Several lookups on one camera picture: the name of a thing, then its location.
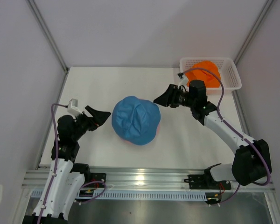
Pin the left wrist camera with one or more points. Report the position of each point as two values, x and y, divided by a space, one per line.
72 108

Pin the blue bucket hat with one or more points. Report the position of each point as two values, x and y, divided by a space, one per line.
136 120

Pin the white plastic basket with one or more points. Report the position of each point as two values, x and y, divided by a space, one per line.
229 74

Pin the aluminium corner post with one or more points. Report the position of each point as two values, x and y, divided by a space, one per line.
47 34
254 29

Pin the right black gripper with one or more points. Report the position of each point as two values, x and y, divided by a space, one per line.
168 98

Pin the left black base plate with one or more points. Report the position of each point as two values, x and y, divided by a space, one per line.
95 177

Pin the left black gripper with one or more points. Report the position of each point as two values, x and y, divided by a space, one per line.
101 117

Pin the orange bucket hat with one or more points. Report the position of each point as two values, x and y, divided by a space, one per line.
209 80

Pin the pink bucket hat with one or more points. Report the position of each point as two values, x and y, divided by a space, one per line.
157 131

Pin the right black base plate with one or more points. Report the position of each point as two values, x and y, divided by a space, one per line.
205 182

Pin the left aluminium corner post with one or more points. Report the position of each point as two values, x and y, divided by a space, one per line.
47 34

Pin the aluminium mounting rail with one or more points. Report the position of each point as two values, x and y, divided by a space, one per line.
140 179

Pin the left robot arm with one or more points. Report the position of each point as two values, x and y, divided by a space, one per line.
66 177

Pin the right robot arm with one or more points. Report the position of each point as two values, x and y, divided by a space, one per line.
251 163

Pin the right aluminium corner post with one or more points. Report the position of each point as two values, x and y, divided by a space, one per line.
254 29

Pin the white slotted cable duct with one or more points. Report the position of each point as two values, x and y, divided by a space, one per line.
142 195

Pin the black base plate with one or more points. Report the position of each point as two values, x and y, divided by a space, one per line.
205 182
95 177

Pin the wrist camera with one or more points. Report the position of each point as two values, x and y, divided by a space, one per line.
183 81
72 108

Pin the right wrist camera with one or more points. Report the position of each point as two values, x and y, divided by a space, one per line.
183 81

